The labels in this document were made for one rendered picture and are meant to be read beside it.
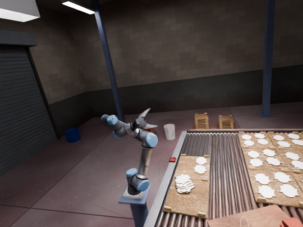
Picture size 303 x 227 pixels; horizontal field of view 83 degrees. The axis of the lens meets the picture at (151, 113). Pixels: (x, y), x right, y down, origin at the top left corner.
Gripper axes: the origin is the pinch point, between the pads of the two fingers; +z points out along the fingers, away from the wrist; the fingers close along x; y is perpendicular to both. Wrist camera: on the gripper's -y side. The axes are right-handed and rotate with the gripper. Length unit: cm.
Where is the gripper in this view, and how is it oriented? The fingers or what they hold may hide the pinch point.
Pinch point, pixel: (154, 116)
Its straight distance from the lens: 130.0
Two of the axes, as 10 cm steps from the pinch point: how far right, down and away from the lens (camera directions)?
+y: 2.2, 1.9, 9.6
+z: 9.0, -4.1, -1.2
